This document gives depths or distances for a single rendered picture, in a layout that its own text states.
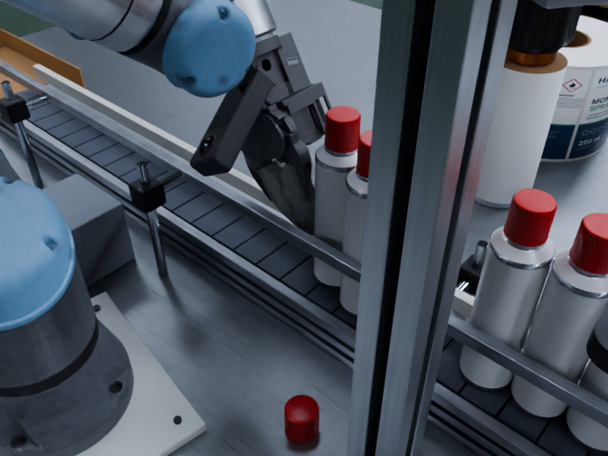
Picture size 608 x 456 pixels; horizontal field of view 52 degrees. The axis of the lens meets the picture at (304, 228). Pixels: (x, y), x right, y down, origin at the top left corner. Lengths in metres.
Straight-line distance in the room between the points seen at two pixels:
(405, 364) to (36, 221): 0.30
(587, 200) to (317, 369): 0.43
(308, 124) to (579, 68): 0.39
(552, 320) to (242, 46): 0.32
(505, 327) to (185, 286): 0.40
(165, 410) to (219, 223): 0.25
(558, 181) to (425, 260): 0.59
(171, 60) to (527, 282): 0.32
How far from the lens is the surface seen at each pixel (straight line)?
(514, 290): 0.53
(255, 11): 0.64
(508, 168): 0.80
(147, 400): 0.66
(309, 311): 0.67
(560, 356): 0.55
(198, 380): 0.68
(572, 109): 0.92
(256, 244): 0.75
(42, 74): 1.16
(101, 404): 0.62
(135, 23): 0.46
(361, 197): 0.56
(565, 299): 0.51
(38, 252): 0.50
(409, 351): 0.40
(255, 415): 0.65
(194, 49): 0.47
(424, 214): 0.33
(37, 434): 0.62
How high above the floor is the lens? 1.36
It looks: 39 degrees down
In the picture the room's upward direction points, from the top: straight up
